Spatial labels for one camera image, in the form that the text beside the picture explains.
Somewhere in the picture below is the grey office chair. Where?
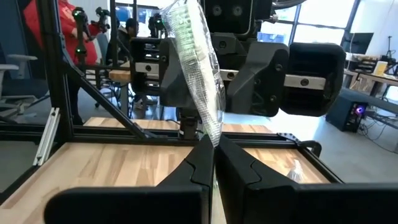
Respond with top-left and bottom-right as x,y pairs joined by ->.
0,53 -> 40,124

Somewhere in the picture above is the black computer monitor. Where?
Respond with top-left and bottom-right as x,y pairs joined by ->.
341,32 -> 375,56

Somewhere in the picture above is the silver aluminium extrusion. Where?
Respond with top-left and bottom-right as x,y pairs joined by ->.
32,106 -> 61,167

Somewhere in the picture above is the black aluminium table frame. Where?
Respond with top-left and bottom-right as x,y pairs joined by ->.
0,0 -> 343,205

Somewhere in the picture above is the yellow white container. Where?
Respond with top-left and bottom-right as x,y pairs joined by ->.
372,60 -> 389,77

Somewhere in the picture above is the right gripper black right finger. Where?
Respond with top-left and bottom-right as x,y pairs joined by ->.
214,135 -> 398,224

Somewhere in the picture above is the black computer tower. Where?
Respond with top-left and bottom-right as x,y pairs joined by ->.
325,88 -> 371,134

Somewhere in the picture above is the person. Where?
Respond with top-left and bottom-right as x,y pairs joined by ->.
105,17 -> 140,68
23,0 -> 102,125

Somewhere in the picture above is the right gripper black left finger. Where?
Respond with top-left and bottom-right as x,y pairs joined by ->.
43,135 -> 216,224

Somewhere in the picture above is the wooden background table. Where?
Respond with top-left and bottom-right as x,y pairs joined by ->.
108,60 -> 162,83

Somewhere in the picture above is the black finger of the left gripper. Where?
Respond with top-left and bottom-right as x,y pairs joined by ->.
159,37 -> 201,110
225,41 -> 290,118

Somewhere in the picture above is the wooden desk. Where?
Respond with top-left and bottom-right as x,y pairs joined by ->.
341,67 -> 398,116

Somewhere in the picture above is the green toothbrush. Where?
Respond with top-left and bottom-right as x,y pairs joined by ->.
160,0 -> 227,147

